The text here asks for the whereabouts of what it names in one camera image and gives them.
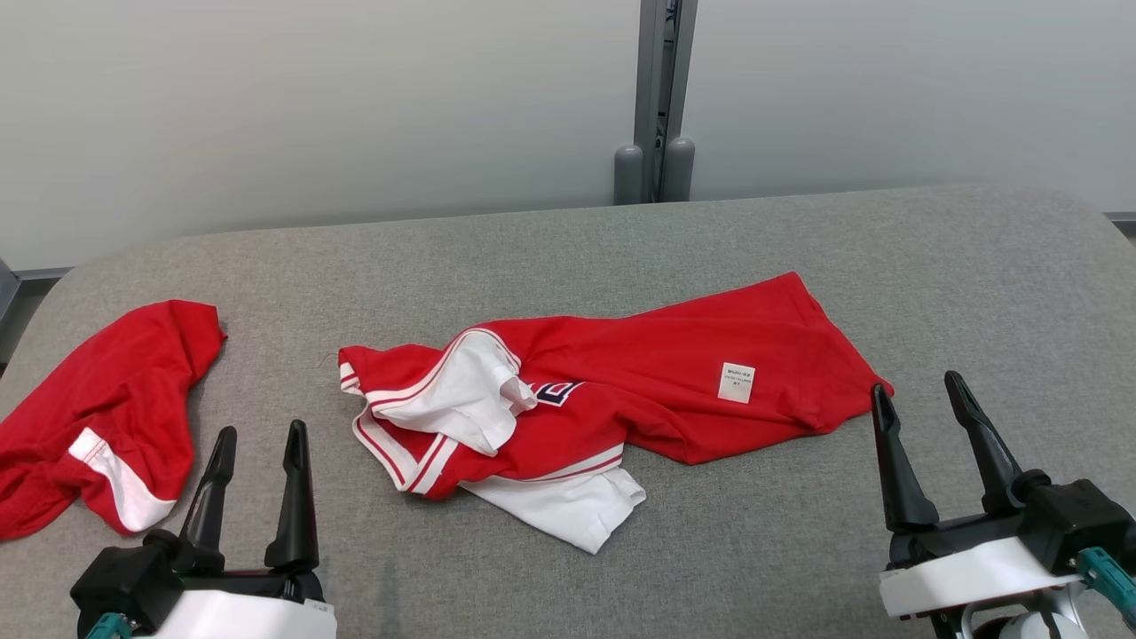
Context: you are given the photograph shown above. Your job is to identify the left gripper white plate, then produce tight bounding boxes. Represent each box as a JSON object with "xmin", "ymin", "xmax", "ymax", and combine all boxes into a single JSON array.
[{"xmin": 133, "ymin": 420, "xmax": 338, "ymax": 639}]

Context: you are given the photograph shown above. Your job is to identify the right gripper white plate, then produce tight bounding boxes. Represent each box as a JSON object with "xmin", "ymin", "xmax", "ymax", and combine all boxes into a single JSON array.
[{"xmin": 870, "ymin": 371, "xmax": 1084, "ymax": 619}]

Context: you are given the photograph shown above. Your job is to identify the red shorts with white panel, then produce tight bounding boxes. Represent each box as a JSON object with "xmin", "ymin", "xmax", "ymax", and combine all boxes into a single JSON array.
[{"xmin": 0, "ymin": 299, "xmax": 228, "ymax": 542}]

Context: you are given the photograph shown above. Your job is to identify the red and white jersey shirt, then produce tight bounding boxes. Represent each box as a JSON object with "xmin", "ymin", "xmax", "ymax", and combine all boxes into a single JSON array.
[{"xmin": 337, "ymin": 271, "xmax": 895, "ymax": 556}]

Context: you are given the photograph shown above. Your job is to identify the teal right camera connector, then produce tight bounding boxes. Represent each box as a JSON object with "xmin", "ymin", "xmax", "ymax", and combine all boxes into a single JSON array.
[{"xmin": 1077, "ymin": 547, "xmax": 1136, "ymax": 627}]

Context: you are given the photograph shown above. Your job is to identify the grey rounded post foot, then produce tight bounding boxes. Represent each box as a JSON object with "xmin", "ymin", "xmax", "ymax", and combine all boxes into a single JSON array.
[
  {"xmin": 614, "ymin": 145, "xmax": 645, "ymax": 207},
  {"xmin": 661, "ymin": 136, "xmax": 697, "ymax": 203}
]

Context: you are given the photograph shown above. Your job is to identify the grey partition post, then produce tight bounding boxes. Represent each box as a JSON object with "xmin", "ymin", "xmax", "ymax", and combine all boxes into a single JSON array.
[{"xmin": 633, "ymin": 0, "xmax": 699, "ymax": 203}]

